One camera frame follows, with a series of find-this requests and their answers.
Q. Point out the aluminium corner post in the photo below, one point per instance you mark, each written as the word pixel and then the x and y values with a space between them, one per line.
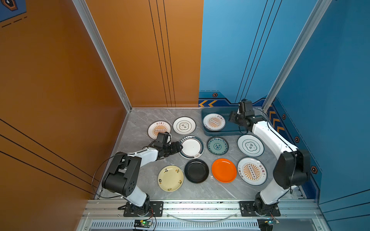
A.
pixel 310 26
pixel 95 36

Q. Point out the white plate quatrefoil motif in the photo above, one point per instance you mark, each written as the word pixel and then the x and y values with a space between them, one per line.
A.
pixel 250 145
pixel 184 125

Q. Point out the teal patterned plate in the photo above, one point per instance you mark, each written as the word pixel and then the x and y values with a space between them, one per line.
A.
pixel 217 146

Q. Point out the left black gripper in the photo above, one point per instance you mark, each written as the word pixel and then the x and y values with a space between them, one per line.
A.
pixel 175 150

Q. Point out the teal plastic bin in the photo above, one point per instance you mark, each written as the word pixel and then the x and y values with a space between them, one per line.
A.
pixel 229 129

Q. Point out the circuit board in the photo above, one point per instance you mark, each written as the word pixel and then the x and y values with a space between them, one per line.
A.
pixel 143 224
pixel 267 224

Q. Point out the black plate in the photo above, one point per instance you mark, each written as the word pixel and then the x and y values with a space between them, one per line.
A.
pixel 196 171

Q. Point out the cream yellow plate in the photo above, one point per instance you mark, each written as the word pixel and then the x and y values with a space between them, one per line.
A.
pixel 170 178

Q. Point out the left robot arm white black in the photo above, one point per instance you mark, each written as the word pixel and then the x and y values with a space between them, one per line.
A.
pixel 123 171

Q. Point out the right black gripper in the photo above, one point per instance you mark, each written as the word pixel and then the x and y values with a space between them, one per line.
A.
pixel 233 114

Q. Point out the left aluminium corner post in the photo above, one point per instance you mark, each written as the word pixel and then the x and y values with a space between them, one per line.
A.
pixel 95 36

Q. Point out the sunburst plate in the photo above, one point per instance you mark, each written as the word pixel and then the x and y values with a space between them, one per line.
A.
pixel 252 171
pixel 158 127
pixel 214 122

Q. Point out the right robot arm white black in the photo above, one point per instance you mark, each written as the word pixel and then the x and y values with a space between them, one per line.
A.
pixel 292 167

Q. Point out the right circuit board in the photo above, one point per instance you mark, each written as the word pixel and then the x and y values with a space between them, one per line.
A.
pixel 267 224

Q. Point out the aluminium rail frame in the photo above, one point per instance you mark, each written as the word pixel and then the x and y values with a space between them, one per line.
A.
pixel 202 215

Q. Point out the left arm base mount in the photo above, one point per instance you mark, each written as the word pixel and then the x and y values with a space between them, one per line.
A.
pixel 150 208

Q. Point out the white plate dark rim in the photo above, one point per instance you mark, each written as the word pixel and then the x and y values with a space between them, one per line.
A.
pixel 193 147

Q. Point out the orange plate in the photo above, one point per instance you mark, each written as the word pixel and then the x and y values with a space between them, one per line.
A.
pixel 224 170

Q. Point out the left circuit board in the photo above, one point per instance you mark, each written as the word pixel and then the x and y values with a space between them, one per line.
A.
pixel 143 224

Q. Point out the right aluminium corner post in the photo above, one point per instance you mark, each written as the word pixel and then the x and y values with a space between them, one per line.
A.
pixel 310 26

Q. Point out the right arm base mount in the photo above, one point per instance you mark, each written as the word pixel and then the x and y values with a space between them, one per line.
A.
pixel 250 209

